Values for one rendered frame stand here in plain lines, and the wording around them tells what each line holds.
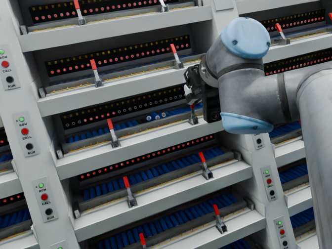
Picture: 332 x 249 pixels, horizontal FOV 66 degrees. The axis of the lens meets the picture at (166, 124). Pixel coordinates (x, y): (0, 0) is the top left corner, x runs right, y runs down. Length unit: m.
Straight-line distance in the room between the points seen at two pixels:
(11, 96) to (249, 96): 0.62
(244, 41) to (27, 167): 0.63
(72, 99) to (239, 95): 0.49
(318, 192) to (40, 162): 0.71
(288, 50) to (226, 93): 0.62
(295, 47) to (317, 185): 0.93
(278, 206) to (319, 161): 0.83
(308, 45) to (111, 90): 0.76
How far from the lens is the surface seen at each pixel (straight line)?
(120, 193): 0.87
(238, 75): 0.49
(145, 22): 0.87
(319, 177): 0.20
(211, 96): 0.67
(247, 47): 0.50
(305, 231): 1.24
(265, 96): 0.47
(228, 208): 1.01
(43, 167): 0.80
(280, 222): 1.05
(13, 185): 0.83
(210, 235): 0.95
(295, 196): 1.12
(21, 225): 0.91
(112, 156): 0.79
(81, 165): 0.79
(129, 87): 0.80
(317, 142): 0.24
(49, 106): 0.80
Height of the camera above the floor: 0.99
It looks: 2 degrees down
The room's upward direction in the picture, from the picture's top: 15 degrees counter-clockwise
